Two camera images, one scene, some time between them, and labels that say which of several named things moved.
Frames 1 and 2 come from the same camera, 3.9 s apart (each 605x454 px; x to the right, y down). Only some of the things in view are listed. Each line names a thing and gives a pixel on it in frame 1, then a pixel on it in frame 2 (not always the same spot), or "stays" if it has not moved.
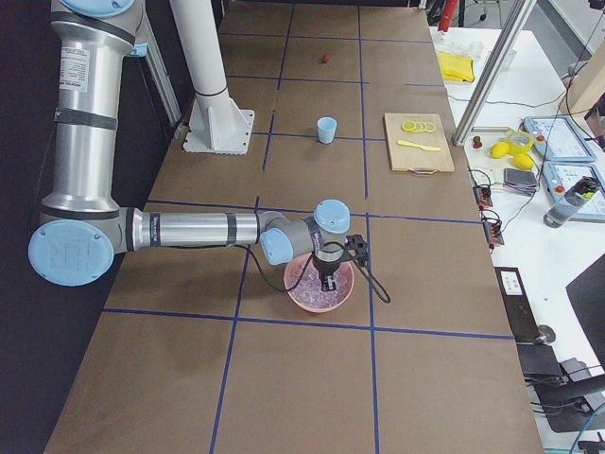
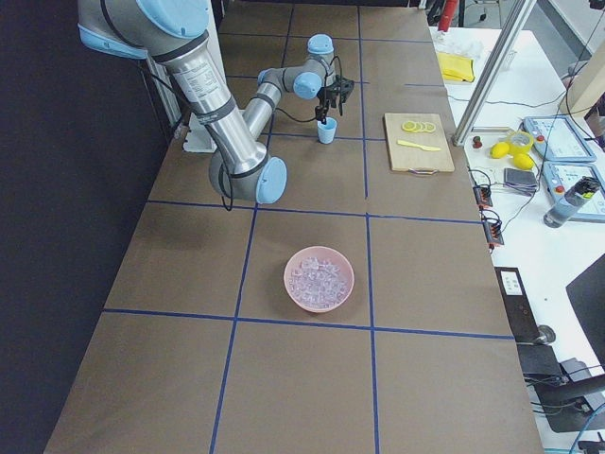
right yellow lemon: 524,162 stays
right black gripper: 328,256 → 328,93
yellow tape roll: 514,148 stays
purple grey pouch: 524,182 stays
